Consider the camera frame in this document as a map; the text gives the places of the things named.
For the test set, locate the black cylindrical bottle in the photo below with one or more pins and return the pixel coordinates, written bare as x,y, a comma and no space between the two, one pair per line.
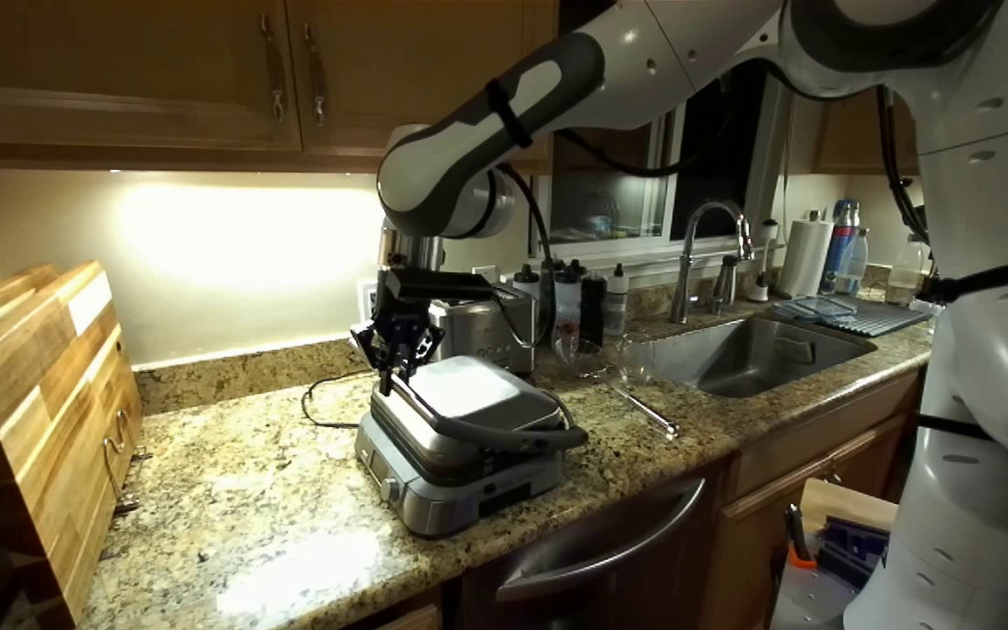
592,311

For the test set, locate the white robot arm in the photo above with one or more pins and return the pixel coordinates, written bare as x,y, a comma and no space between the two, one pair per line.
666,58

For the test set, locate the wooden base cabinet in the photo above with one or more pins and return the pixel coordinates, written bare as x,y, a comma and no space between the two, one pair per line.
808,441

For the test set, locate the dark kitchen window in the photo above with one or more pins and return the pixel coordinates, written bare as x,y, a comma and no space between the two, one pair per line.
614,196

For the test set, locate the grey dish drying mat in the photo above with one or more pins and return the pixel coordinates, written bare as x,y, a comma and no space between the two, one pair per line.
860,315

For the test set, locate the chrome kitchen faucet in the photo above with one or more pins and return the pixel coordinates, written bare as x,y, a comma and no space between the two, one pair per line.
690,248

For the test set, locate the wooden upper cabinet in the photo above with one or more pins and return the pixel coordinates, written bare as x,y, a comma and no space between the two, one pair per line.
437,63
108,70

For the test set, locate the black capped bottle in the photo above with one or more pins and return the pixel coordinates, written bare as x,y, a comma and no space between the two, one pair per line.
526,308
563,307

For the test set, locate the stainless steel sink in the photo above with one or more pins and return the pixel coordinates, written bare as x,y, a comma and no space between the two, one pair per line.
752,355

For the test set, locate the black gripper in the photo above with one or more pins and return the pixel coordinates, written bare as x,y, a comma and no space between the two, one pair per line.
409,321

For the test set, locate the blue thermos bottle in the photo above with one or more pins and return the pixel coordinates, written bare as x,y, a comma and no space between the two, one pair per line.
844,246

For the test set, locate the large wooden cutting board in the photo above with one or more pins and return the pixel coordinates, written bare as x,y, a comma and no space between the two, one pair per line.
54,432

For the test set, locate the dark dishwasher front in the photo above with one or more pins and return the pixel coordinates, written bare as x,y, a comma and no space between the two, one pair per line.
632,583

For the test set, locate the black blue toolbox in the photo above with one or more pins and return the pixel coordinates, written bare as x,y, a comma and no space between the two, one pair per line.
851,547

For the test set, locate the silver grill sandwich maker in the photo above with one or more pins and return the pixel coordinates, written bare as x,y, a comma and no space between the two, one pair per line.
458,456

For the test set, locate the white wall outlet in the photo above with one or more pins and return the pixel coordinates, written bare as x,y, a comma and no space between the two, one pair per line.
365,303

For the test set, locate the steel kettle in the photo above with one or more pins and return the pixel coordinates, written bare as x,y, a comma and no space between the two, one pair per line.
472,331

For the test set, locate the white paper towel roll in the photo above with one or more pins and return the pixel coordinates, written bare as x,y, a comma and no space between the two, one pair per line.
808,261

